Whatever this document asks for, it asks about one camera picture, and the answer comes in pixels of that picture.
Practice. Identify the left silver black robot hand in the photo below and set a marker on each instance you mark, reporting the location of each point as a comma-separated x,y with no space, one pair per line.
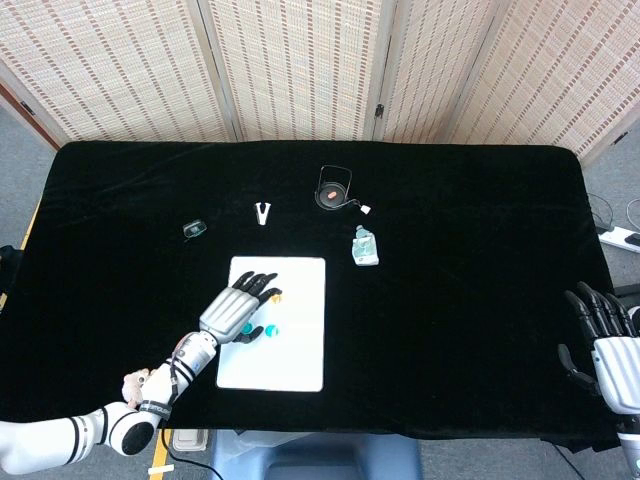
227,312

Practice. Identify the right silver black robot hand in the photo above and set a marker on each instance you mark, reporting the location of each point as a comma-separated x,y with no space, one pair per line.
620,370

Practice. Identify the teal disc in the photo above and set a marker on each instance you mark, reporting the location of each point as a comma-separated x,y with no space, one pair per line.
247,328
271,330

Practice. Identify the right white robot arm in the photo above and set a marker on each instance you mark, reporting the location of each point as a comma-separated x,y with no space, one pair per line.
631,445

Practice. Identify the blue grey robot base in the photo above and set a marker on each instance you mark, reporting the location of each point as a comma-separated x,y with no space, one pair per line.
315,457

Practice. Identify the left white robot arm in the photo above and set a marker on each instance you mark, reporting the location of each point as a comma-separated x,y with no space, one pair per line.
195,355

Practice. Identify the white magnetic board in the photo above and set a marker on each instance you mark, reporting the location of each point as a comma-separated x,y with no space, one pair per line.
295,360

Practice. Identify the small green black gadget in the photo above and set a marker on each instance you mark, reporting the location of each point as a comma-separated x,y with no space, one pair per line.
194,229

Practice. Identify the white V-shaped clip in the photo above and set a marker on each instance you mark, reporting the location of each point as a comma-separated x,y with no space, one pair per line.
262,215

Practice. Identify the white power strip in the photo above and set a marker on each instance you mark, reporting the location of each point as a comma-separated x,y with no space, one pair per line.
620,237

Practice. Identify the white plastic container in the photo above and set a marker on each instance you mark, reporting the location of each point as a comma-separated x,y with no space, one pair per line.
192,441

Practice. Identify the white paper strip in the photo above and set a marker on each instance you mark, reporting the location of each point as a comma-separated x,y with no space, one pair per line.
161,470

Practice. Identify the white hang tag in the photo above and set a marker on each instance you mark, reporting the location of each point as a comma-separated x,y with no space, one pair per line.
366,209

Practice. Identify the black velvet tablecloth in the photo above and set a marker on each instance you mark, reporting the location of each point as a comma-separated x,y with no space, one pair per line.
450,300

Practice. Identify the dark bulky object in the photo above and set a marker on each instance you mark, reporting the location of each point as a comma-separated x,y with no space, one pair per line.
9,270

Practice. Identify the black screen hinge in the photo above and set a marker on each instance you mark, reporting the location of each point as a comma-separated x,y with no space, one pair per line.
379,111
620,138
26,107

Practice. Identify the woven folding screen panel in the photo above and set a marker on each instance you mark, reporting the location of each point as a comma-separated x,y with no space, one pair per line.
295,65
110,65
435,65
565,65

